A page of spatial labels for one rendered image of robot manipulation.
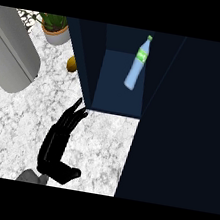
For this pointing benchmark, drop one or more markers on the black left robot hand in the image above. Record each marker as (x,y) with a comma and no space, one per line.
(54,146)

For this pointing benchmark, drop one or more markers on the dark navy cabinet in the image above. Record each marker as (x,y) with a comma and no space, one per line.
(110,78)

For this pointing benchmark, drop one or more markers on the blue water bottle green label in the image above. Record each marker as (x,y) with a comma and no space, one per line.
(136,67)

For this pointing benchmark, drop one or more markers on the small golden brown object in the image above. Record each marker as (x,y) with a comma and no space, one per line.
(72,64)

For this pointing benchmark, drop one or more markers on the grey rounded appliance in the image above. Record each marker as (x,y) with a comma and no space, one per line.
(10,53)

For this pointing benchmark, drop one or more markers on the potted green plant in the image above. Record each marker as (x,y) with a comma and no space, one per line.
(55,28)

